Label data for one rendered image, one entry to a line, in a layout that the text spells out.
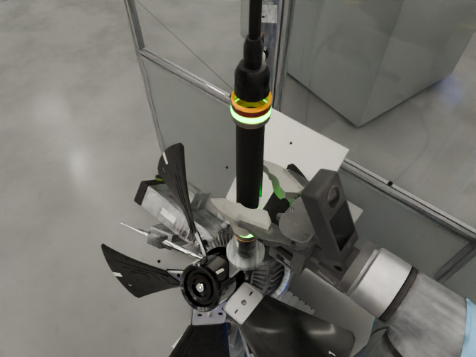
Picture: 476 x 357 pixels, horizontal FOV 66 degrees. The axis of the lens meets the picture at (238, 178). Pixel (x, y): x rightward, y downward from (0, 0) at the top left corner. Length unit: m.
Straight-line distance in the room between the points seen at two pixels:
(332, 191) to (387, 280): 0.12
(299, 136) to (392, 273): 0.64
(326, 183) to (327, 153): 0.61
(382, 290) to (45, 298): 2.17
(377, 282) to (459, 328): 0.09
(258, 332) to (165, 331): 1.31
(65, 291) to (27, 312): 0.21
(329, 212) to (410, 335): 0.16
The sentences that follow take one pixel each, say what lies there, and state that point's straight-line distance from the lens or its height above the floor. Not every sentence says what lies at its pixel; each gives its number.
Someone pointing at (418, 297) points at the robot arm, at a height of 1.68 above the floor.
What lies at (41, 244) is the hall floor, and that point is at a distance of 2.64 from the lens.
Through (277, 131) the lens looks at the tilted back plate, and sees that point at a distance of 1.06.
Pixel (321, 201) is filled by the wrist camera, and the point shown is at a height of 1.75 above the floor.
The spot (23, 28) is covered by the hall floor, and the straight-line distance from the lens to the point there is 4.70.
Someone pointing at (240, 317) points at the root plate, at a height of 1.18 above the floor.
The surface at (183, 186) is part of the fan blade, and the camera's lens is 0.90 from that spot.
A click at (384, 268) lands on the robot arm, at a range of 0.46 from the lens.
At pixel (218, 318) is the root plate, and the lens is 1.02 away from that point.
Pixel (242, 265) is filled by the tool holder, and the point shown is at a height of 1.47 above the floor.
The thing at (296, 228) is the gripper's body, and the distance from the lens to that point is 0.46.
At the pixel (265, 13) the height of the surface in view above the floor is 1.58.
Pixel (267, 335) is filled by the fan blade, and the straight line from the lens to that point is 0.91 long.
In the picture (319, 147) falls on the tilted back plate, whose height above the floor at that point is 1.34.
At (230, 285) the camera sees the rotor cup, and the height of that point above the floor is 1.22.
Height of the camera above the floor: 2.07
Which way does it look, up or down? 53 degrees down
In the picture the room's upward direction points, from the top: straight up
